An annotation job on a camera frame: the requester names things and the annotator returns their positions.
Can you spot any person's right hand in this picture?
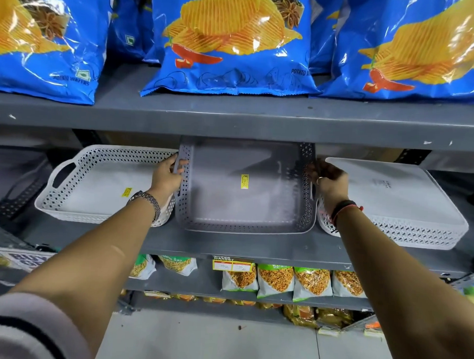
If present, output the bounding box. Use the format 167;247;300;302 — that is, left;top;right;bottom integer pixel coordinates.
304;157;351;218

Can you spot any person's left hand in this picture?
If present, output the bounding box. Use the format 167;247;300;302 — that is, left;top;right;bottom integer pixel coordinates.
148;152;190;206

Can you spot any grey perforated tray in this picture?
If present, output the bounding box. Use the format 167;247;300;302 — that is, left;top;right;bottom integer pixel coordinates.
171;135;322;238

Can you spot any white perforated tray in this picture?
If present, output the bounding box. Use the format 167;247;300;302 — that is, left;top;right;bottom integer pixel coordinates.
314;157;472;252
33;142;180;229

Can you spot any grey metal shelf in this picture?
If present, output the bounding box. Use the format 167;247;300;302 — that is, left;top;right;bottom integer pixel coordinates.
0;55;474;337

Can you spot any person's right forearm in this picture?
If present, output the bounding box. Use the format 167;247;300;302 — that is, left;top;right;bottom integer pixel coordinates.
329;207;474;359

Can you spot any person's left forearm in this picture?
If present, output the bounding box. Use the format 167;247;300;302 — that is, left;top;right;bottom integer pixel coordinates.
8;193;158;359

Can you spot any black red wristband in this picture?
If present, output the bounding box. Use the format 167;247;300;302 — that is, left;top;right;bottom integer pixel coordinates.
328;199;365;235

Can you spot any silver metal wristwatch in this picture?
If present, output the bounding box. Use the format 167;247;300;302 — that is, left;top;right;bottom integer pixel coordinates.
126;190;163;224

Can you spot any row of green white packets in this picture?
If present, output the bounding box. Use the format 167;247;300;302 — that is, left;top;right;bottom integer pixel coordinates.
128;253;369;305

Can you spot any small yellow price tag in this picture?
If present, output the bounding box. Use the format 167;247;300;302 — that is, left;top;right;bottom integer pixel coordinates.
212;256;256;274

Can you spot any blue chip bag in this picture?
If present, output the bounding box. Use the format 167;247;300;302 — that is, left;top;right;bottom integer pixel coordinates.
0;0;114;106
307;0;347;77
107;0;164;65
140;0;325;105
318;0;474;106

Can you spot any row of yellow packets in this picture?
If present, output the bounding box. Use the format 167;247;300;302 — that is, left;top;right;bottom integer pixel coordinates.
142;290;356;331

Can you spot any white red promo sign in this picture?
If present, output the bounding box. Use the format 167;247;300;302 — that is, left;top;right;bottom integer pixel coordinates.
0;248;56;274

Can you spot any white black-striped left sleeve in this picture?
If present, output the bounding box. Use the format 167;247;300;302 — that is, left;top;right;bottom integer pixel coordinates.
0;291;96;359

